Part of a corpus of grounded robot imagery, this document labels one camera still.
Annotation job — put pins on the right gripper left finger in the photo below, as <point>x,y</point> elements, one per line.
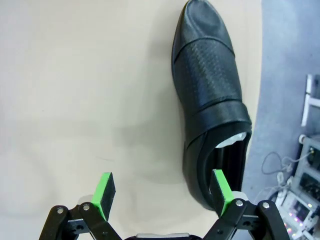
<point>100,200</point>

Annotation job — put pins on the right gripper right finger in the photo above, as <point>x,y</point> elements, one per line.
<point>225,200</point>

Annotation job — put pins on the white paper shoe stuffing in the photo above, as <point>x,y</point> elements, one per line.
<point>232,141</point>

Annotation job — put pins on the black leather loafer shoe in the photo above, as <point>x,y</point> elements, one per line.
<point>207,75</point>

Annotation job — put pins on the white power strip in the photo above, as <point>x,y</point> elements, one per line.
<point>280,178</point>

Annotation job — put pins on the electronics equipment rack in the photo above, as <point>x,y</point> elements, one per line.
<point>307,180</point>

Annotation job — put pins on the white metal leg bracket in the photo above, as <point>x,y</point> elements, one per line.
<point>310,100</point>

